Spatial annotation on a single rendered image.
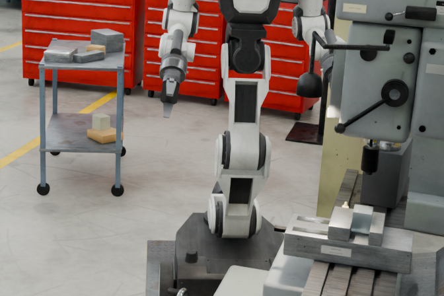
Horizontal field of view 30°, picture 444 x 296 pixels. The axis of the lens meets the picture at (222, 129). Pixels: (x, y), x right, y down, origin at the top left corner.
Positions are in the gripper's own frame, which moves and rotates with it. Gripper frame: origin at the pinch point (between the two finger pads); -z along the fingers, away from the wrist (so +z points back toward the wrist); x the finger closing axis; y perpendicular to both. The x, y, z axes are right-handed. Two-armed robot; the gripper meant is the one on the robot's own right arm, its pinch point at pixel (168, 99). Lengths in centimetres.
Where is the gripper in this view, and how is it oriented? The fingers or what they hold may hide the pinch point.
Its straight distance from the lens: 266.6
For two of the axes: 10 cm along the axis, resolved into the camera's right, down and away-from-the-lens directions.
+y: 9.9, 1.4, 0.7
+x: 1.5, -6.5, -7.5
